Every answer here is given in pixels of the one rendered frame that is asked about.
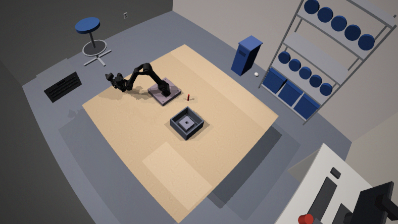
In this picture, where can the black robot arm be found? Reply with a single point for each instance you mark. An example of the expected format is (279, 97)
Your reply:
(147, 70)

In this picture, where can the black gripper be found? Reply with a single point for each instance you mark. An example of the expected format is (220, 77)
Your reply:
(109, 77)

